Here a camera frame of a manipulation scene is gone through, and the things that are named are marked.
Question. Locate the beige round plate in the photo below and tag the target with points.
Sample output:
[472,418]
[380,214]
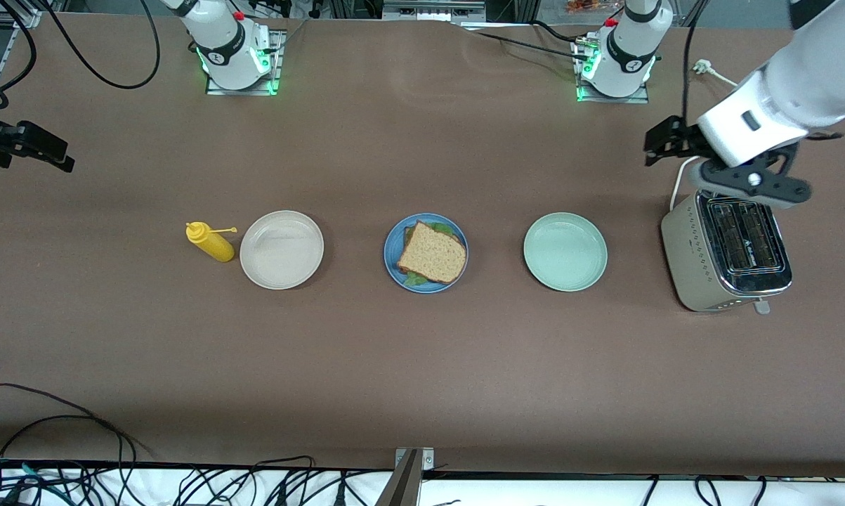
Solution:
[282,249]

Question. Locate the orange snack bag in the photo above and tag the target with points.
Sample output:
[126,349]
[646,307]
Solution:
[584,5]

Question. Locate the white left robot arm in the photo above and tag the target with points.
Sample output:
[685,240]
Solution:
[822,77]

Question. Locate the dark wholewheat bread slice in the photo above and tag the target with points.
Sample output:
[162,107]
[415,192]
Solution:
[433,253]

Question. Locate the yellow mustard squeeze bottle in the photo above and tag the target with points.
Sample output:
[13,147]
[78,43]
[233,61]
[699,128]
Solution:
[215,246]

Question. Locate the silver two-slot toaster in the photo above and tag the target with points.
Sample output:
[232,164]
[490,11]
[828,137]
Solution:
[689,260]

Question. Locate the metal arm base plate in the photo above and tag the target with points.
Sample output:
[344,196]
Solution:
[274,77]
[612,100]

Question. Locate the green round plate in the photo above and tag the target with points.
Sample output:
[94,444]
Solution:
[565,251]

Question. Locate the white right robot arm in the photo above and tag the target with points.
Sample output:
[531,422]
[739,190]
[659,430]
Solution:
[222,42]

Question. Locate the green lettuce leaf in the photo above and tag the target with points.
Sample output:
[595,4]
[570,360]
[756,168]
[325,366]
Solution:
[415,280]

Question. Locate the grey metal box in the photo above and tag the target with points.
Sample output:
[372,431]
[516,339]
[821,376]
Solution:
[433,10]

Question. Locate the metal mounting bracket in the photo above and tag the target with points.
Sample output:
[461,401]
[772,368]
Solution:
[404,485]

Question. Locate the blue round plate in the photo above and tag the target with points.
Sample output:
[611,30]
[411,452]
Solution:
[392,246]

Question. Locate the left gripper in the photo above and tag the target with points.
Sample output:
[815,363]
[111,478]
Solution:
[683,140]

